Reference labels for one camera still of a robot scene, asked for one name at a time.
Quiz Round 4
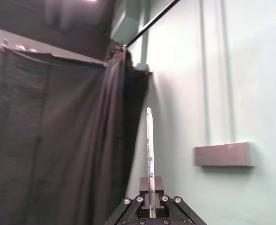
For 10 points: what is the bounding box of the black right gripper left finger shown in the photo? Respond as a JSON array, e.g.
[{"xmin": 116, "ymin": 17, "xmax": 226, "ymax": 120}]
[{"xmin": 106, "ymin": 177, "xmax": 151, "ymax": 225}]

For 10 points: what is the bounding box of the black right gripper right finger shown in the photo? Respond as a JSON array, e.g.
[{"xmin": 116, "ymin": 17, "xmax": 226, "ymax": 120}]
[{"xmin": 153, "ymin": 176, "xmax": 208, "ymax": 225}]

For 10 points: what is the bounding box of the glass thermometer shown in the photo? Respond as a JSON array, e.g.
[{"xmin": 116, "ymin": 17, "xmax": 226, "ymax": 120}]
[{"xmin": 146, "ymin": 107, "xmax": 156, "ymax": 218}]

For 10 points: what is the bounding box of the black cloth curtain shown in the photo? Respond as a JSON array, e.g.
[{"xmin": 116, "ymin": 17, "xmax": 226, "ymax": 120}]
[{"xmin": 0, "ymin": 45, "xmax": 152, "ymax": 225}]

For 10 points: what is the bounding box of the black diagonal rod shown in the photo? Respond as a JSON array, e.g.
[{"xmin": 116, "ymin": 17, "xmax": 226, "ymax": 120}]
[{"xmin": 123, "ymin": 0, "xmax": 182, "ymax": 47}]

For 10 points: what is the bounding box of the grey box on wall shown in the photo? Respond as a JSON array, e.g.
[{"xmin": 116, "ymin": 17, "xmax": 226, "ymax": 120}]
[{"xmin": 193, "ymin": 141, "xmax": 256, "ymax": 167}]

